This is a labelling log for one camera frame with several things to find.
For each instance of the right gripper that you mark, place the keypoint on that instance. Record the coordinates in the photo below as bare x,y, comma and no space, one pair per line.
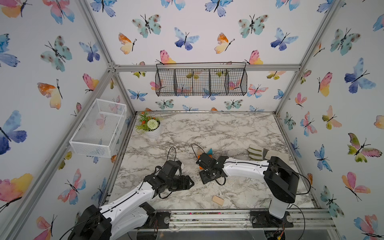
202,177

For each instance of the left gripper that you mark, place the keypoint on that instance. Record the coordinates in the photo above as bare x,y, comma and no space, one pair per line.
184,184

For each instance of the small wood block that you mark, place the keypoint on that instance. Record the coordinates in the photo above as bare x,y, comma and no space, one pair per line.
218,200

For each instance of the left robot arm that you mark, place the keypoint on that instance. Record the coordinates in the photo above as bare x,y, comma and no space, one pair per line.
131,211

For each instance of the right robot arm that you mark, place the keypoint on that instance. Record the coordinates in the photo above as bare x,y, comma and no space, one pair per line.
281,179

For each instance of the potted flower plant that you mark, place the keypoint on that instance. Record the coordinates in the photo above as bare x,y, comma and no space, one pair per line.
149,125

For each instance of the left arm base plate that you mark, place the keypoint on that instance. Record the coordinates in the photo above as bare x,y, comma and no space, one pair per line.
158,220

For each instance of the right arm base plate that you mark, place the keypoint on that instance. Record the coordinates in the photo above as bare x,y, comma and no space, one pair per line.
263,219

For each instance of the black wire wall basket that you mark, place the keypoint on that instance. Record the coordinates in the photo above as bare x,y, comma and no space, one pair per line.
201,79

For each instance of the white mesh wall basket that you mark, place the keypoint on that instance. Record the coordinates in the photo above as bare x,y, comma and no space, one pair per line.
98,132

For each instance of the aluminium front rail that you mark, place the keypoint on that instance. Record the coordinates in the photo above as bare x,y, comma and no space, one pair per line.
183,220

